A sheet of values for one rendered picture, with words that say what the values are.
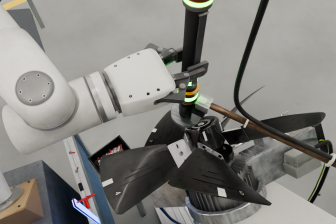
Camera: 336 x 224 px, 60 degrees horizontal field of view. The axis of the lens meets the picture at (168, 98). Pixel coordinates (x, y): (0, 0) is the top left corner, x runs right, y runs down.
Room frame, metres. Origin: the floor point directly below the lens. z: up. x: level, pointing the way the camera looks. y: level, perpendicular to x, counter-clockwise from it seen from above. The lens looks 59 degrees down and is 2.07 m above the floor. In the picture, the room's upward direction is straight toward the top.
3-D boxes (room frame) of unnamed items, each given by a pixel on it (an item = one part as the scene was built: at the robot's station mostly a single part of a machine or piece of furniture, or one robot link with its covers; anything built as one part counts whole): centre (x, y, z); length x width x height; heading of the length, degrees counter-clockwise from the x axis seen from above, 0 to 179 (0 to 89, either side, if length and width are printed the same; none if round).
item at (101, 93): (0.26, 0.11, 1.65); 0.09 x 0.03 x 0.08; 26
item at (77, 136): (0.65, 0.51, 0.39); 0.04 x 0.04 x 0.78; 26
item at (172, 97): (0.27, 0.01, 1.65); 0.08 x 0.06 x 0.01; 57
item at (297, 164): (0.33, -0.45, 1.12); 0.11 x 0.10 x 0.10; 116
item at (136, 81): (0.28, 0.05, 1.65); 0.11 x 0.10 x 0.07; 116
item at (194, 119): (0.33, -0.05, 1.50); 0.09 x 0.07 x 0.10; 61
